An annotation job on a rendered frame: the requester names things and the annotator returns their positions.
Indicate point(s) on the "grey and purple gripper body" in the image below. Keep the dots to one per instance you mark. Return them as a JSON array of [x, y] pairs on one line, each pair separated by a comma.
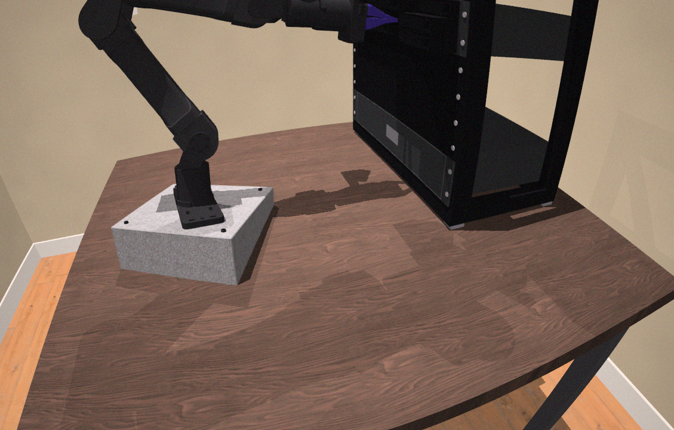
[[343, 14]]

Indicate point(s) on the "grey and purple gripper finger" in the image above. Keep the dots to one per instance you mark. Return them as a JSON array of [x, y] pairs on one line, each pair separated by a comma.
[[373, 11], [374, 22]]

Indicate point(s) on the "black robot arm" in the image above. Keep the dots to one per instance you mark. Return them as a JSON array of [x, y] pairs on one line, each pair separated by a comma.
[[106, 24]]

